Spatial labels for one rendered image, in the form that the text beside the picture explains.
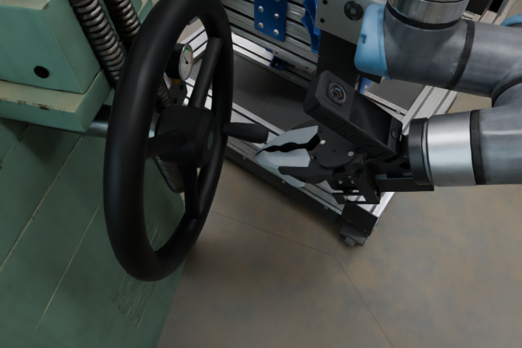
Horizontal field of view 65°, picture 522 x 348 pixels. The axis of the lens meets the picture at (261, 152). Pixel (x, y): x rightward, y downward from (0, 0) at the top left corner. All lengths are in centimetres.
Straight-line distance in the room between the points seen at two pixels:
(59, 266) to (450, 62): 54
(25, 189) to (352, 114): 36
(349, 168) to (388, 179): 6
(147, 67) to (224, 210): 102
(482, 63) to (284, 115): 83
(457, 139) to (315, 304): 84
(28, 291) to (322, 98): 41
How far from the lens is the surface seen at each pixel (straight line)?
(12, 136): 49
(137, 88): 29
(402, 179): 48
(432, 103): 134
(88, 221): 66
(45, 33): 37
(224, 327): 117
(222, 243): 124
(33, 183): 53
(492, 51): 47
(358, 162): 44
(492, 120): 43
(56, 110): 40
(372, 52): 46
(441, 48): 46
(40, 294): 61
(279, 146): 51
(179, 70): 70
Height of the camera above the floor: 114
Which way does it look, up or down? 54 degrees down
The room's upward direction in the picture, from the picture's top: straight up
